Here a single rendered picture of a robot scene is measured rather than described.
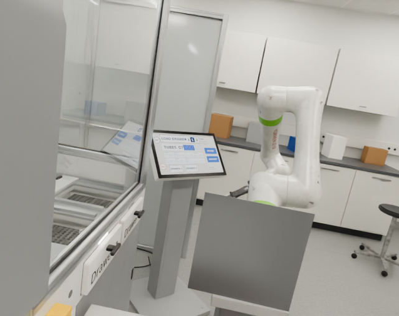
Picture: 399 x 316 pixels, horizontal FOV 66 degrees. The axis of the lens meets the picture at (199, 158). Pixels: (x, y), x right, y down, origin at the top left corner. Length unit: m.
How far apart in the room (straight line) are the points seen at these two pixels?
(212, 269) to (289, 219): 0.33
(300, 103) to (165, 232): 1.19
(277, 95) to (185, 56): 1.28
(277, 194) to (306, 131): 0.29
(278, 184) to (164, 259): 1.14
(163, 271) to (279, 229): 1.26
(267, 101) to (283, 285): 0.74
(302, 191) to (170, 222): 1.03
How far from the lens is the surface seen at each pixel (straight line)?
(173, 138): 1.91
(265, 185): 1.27
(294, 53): 4.23
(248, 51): 4.16
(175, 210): 2.03
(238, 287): 1.22
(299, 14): 4.69
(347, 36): 4.80
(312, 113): 1.38
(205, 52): 2.53
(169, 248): 2.15
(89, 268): 1.02
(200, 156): 1.97
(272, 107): 1.41
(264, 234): 1.12
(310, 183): 1.29
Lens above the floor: 1.48
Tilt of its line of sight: 12 degrees down
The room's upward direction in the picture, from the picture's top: 10 degrees clockwise
